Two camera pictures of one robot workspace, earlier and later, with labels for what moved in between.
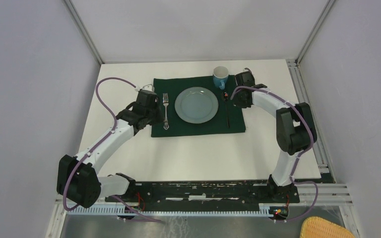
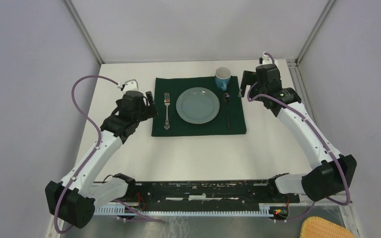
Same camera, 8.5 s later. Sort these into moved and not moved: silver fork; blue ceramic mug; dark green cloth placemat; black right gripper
Moved: black right gripper
Not moved: blue ceramic mug; silver fork; dark green cloth placemat
